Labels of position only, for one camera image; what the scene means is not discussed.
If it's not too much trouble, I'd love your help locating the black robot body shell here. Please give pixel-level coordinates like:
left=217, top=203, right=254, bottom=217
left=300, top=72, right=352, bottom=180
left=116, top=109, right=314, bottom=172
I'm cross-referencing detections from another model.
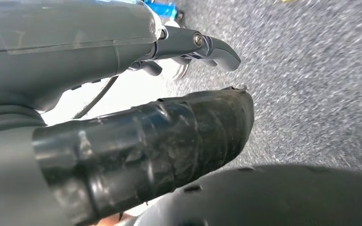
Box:
left=124, top=164, right=362, bottom=226

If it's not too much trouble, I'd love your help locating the thin black left hand cable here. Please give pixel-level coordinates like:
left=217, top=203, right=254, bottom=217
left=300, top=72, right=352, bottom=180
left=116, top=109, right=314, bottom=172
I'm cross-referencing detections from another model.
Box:
left=73, top=75, right=119, bottom=120

